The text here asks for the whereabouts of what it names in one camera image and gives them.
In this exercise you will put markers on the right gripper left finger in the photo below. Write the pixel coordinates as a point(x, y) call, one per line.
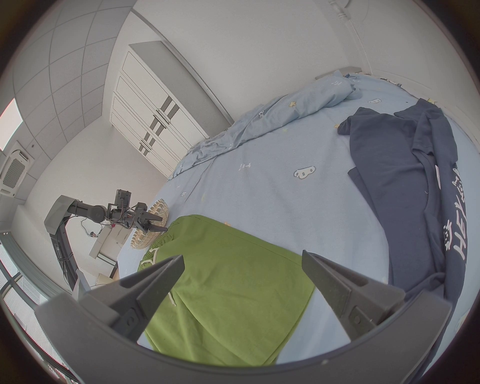
point(142, 300)

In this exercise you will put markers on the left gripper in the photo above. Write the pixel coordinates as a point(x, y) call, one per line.
point(140, 215)

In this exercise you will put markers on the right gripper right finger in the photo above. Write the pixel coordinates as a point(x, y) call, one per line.
point(348, 296)

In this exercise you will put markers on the green shorts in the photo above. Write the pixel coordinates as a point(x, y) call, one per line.
point(232, 285)

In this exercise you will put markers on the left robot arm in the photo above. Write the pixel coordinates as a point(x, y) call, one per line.
point(56, 213)

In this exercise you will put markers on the round woven basket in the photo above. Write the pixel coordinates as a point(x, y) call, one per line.
point(140, 240)

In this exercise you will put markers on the bed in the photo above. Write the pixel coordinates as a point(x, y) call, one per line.
point(281, 195)

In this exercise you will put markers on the window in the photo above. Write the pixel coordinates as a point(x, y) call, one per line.
point(33, 296)

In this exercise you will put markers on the white wardrobe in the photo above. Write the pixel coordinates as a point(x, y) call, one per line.
point(150, 108)

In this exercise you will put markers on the dark blue T-shirt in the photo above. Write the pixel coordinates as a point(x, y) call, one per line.
point(393, 168)

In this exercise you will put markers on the pale blue quilt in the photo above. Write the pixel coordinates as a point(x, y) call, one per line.
point(262, 120)

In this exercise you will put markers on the ceiling air conditioner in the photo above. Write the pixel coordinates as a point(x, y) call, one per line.
point(17, 172)

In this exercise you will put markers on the ceiling light panel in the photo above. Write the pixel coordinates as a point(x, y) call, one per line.
point(13, 125)

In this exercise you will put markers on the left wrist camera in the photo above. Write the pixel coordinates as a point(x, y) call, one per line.
point(123, 197)

